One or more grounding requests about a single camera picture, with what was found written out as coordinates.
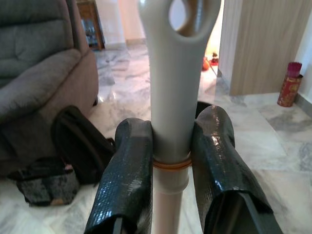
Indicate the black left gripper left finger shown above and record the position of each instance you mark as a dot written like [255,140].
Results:
[126,175]

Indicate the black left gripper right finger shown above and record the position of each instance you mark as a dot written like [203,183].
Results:
[219,170]

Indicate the orange rubber band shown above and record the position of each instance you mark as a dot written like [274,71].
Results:
[170,165]

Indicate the black backpack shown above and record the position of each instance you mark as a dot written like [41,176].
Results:
[78,141]

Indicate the black patterned bag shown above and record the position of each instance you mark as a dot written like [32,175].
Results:
[44,185]

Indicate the red cylindrical canister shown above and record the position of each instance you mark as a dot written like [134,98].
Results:
[288,90]

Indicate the red offerings with oranges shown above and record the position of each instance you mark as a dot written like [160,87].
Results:
[214,58]

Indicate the light wooden cabinet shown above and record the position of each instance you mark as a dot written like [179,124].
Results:
[263,48]

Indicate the dark grey-brown fabric sofa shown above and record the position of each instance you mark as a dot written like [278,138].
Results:
[36,73]

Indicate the dark wooden shelf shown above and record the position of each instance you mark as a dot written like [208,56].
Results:
[99,36]

